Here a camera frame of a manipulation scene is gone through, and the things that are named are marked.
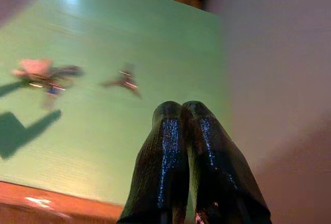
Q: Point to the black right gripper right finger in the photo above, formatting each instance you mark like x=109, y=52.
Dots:
x=219, y=177

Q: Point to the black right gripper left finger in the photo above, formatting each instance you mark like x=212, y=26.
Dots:
x=157, y=169

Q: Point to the small dark key bunch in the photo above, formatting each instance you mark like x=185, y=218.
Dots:
x=125, y=80

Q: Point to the green table mat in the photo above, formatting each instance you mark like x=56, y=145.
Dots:
x=129, y=40

